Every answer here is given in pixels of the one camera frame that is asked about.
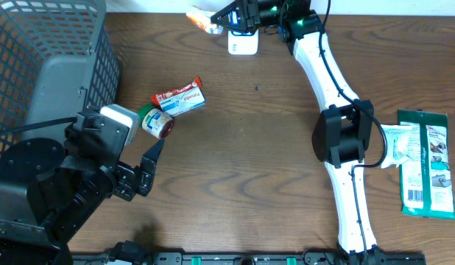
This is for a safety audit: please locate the orange small carton box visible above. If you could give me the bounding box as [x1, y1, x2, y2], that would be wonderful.
[186, 5, 224, 35]

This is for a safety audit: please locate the green lid glass jar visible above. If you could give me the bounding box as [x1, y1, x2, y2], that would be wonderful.
[138, 105, 174, 139]

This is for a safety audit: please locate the white Panadol medicine box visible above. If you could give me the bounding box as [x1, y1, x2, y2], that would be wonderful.
[160, 88, 205, 116]

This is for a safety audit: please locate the red snack stick sachet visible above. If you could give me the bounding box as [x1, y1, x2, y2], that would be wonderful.
[150, 77, 202, 106]

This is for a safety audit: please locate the teal white tissue pack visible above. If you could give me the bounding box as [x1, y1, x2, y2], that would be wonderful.
[381, 125, 412, 169]

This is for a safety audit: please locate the green white wipes packet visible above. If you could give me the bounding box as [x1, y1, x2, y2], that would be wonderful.
[398, 110, 455, 219]

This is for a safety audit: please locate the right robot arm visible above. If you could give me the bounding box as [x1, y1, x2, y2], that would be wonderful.
[210, 0, 383, 264]

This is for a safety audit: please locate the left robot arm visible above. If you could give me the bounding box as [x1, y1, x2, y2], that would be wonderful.
[0, 110, 164, 264]

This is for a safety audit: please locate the white barcode scanner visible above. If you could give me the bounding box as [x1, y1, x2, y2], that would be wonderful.
[227, 31, 259, 55]

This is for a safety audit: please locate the grey plastic mesh basket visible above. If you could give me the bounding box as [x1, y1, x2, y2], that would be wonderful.
[0, 0, 121, 131]

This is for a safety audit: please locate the black left camera cable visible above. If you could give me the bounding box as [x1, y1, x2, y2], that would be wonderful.
[0, 116, 77, 138]

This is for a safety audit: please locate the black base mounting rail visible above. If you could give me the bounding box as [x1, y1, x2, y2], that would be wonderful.
[72, 241, 427, 265]

